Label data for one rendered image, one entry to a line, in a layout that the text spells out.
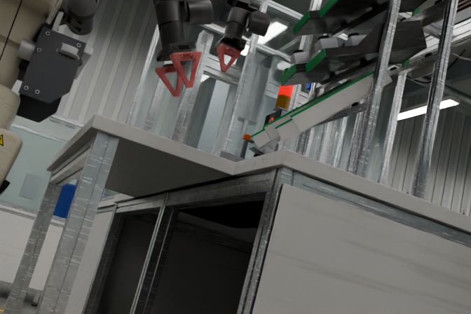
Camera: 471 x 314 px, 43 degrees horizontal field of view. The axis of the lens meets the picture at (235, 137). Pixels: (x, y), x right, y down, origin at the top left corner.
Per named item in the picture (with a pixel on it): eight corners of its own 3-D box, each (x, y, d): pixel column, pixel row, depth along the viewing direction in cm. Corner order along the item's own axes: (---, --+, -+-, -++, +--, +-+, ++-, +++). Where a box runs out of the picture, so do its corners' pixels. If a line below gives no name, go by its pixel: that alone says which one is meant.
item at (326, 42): (319, 62, 150) (315, 35, 151) (314, 67, 154) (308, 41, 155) (350, 58, 152) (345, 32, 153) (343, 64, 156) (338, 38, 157)
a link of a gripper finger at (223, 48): (227, 78, 188) (235, 52, 190) (236, 73, 181) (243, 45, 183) (207, 71, 186) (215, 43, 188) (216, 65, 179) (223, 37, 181)
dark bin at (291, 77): (295, 72, 159) (290, 46, 160) (281, 86, 172) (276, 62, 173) (390, 62, 166) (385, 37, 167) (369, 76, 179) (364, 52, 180)
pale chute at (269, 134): (272, 141, 154) (263, 125, 154) (258, 150, 166) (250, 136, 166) (358, 93, 162) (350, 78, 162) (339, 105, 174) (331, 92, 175)
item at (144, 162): (90, 127, 117) (95, 113, 118) (45, 169, 199) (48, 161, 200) (382, 226, 140) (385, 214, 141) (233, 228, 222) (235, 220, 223)
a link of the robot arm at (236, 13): (229, 9, 190) (233, 2, 184) (249, 16, 191) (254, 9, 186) (223, 29, 188) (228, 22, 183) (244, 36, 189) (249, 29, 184)
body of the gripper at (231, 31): (233, 55, 190) (238, 34, 192) (245, 46, 181) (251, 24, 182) (214, 48, 188) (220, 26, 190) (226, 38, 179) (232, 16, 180)
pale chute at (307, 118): (300, 132, 140) (290, 115, 140) (283, 143, 152) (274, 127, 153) (392, 80, 148) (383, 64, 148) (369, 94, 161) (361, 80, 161)
